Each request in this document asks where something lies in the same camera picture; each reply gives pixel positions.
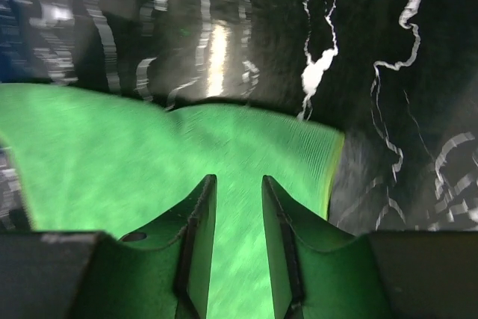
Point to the green microfiber towel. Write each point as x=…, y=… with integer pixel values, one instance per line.
x=88, y=160

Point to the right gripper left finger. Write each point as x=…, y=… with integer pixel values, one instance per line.
x=172, y=270

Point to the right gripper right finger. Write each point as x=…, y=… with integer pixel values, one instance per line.
x=316, y=270

